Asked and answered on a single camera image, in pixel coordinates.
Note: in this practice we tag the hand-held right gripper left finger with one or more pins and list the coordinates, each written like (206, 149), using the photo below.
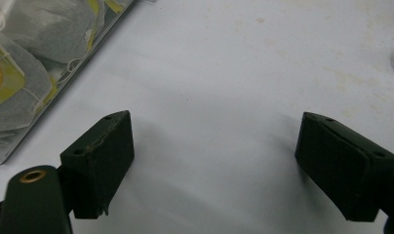
(100, 169)

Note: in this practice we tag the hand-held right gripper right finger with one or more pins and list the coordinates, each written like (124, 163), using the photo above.
(338, 172)

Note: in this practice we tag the grey tea bag yellow tag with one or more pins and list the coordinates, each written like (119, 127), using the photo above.
(29, 94)

